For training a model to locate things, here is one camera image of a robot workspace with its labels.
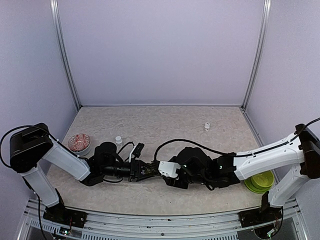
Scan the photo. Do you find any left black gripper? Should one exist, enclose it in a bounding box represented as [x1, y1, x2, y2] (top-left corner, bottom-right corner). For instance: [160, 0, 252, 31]
[101, 158, 158, 182]

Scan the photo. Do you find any green weekly pill organizer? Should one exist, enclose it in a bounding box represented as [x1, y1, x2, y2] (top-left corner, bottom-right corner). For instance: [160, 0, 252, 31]
[146, 168, 159, 176]

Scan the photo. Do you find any small white pill bottle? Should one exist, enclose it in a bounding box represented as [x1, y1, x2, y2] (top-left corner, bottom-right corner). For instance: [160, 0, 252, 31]
[203, 122, 211, 133]

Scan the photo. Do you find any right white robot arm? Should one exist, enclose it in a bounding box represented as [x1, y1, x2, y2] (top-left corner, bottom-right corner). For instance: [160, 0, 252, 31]
[158, 124, 320, 222]

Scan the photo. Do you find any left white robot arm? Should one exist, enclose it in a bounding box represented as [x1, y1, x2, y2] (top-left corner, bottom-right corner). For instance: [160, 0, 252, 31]
[1, 123, 156, 223]

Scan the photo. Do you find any green plate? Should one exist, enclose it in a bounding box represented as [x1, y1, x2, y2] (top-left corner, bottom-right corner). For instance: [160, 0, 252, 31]
[244, 179, 270, 194]

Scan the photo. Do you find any red patterned bowl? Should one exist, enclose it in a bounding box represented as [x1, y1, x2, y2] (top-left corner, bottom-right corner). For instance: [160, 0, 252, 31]
[67, 133, 92, 156]

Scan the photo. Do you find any green bowl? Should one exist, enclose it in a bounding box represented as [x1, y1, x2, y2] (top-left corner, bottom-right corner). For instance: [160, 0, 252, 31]
[251, 170, 275, 189]

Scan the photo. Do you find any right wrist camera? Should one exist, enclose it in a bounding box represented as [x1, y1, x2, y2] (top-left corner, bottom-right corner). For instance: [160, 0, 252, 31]
[158, 161, 181, 179]

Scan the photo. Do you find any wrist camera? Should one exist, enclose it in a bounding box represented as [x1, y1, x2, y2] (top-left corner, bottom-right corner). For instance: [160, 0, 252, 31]
[158, 161, 181, 179]
[128, 142, 145, 163]

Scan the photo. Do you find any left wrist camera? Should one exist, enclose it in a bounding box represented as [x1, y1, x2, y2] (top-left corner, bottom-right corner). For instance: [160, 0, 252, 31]
[128, 142, 145, 163]

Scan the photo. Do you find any left camera cable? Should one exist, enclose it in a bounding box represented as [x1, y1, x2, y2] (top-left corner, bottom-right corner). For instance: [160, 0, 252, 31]
[117, 141, 136, 157]

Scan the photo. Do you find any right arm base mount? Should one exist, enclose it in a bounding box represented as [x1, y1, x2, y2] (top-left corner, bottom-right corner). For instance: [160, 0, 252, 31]
[238, 191, 283, 228]

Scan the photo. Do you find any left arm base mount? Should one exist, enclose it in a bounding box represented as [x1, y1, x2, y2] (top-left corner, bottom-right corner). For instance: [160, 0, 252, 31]
[43, 189, 87, 229]

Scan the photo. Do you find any aluminium front rail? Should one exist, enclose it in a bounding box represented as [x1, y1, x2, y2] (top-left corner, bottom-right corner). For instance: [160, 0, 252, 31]
[14, 199, 311, 240]

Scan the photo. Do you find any left aluminium corner post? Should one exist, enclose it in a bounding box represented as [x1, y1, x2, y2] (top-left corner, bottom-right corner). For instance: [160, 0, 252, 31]
[50, 0, 82, 112]

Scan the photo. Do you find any aluminium corner post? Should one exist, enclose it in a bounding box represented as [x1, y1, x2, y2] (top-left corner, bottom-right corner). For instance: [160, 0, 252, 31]
[241, 0, 272, 112]
[50, 0, 82, 112]

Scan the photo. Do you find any right aluminium corner post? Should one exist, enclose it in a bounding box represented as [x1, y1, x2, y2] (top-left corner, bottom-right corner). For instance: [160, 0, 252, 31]
[241, 0, 272, 112]

